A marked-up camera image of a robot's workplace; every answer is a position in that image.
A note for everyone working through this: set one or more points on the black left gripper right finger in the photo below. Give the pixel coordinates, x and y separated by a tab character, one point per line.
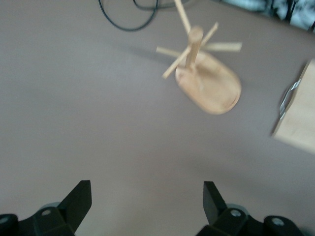
214	209

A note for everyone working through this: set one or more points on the wooden mug tree stand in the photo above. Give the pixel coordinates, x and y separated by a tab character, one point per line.
211	86

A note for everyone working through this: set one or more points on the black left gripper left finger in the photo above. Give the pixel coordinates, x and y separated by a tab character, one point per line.
76	206

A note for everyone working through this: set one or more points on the wooden cutting board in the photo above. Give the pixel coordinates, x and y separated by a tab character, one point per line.
302	118

